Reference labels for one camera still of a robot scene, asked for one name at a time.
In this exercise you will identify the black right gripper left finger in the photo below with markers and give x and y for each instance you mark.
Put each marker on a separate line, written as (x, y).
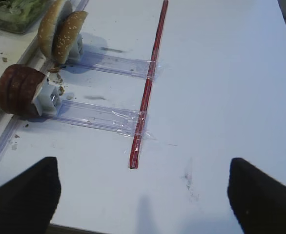
(29, 201)

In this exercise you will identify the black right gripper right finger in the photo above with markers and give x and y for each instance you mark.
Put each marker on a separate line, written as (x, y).
(257, 200)

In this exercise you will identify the stack of meat slices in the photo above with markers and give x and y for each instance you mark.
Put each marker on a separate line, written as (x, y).
(18, 86)

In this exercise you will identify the clear lettuce container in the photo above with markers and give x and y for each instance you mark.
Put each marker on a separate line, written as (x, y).
(11, 17)

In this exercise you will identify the green lettuce in container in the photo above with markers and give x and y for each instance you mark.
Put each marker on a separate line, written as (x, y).
(16, 11)

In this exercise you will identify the white pusher block lower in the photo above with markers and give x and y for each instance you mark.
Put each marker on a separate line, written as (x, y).
(46, 98)

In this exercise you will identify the white pusher block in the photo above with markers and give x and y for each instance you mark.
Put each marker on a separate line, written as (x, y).
(46, 98)
(76, 52)

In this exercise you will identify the white pusher block upper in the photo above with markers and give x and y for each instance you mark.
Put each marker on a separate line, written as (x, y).
(76, 52)

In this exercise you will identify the red plastic strip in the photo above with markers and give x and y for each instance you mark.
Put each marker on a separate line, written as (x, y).
(138, 135)

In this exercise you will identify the sesame bun half outer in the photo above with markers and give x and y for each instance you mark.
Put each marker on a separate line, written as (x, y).
(49, 24)

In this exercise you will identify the sesame bun half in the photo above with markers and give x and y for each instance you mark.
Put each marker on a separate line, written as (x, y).
(49, 24)
(68, 32)

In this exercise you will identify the sesame bun half inner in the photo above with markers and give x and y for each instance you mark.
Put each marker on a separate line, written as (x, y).
(68, 32)

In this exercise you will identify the long clear rail right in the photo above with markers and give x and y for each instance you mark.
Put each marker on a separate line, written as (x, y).
(13, 120)

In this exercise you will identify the clear rail lower right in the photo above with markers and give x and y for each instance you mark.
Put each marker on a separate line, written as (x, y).
(121, 121)

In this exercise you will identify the clear rail upper right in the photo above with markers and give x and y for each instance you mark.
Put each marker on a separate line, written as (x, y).
(112, 64)

